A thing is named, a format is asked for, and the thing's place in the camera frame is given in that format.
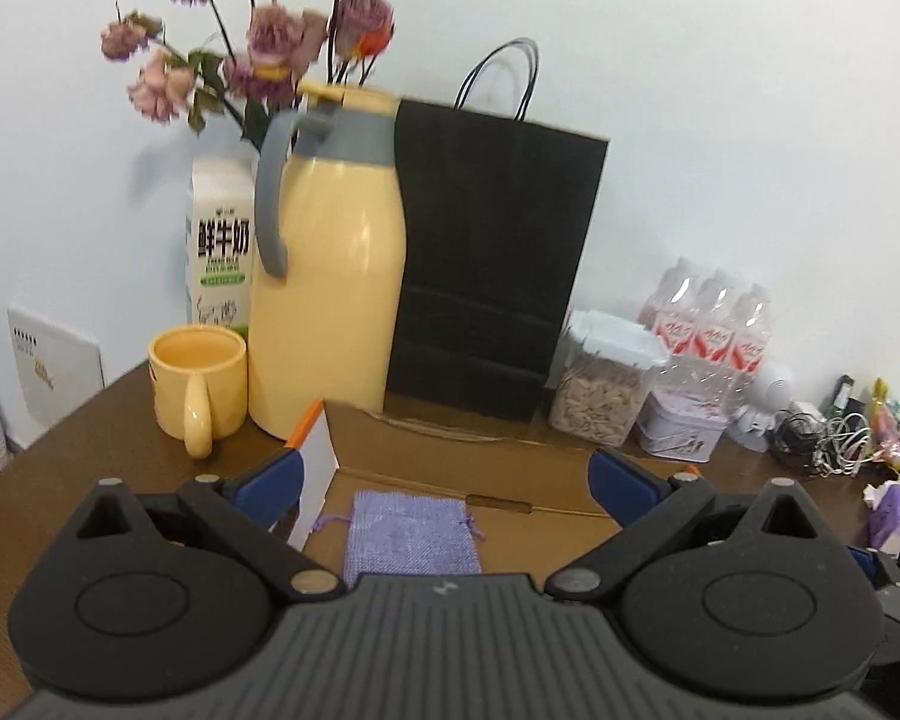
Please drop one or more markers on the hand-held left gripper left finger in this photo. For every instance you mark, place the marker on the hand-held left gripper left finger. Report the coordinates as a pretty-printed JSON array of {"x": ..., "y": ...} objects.
[{"x": 270, "y": 481}]

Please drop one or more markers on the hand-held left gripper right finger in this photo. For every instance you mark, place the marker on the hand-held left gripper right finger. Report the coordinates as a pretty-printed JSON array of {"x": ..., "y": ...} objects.
[{"x": 621, "y": 484}]

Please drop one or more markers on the red cardboard box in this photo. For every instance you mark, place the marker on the red cardboard box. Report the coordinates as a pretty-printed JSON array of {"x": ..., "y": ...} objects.
[{"x": 435, "y": 461}]

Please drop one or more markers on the white tin box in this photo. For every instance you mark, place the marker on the white tin box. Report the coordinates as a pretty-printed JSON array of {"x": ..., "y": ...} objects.
[{"x": 679, "y": 427}]

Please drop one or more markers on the clear seed container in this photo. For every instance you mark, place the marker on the clear seed container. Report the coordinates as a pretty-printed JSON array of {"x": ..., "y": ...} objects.
[{"x": 596, "y": 405}]

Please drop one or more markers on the yellow mug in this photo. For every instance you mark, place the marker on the yellow mug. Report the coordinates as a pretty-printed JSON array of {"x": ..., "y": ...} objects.
[{"x": 229, "y": 405}]

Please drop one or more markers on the purple burlap pouch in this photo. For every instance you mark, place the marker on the purple burlap pouch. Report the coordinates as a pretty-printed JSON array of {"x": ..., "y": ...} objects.
[{"x": 405, "y": 540}]

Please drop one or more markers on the colourful snack packet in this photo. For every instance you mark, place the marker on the colourful snack packet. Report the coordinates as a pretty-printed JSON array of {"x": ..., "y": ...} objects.
[{"x": 892, "y": 420}]

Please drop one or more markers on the white round robot toy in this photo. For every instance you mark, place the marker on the white round robot toy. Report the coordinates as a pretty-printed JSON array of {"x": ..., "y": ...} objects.
[{"x": 772, "y": 390}]

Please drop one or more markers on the black charger plug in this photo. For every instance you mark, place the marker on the black charger plug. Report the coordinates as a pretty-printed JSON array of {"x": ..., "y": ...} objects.
[{"x": 846, "y": 394}]

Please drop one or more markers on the yellow thermos jug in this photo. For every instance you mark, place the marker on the yellow thermos jug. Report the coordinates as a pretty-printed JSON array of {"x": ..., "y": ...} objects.
[{"x": 330, "y": 277}]

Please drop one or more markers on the white milk carton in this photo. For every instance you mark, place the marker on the white milk carton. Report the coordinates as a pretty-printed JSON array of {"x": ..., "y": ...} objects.
[{"x": 221, "y": 240}]

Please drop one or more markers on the black paper bag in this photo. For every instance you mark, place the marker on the black paper bag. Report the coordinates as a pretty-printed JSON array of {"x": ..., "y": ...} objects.
[{"x": 487, "y": 240}]

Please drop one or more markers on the dried rose bouquet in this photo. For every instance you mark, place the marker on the dried rose bouquet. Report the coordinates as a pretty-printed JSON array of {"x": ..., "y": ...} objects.
[{"x": 274, "y": 30}]

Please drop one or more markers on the white wall panel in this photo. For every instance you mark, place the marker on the white wall panel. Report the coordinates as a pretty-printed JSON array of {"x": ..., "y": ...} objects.
[{"x": 52, "y": 375}]

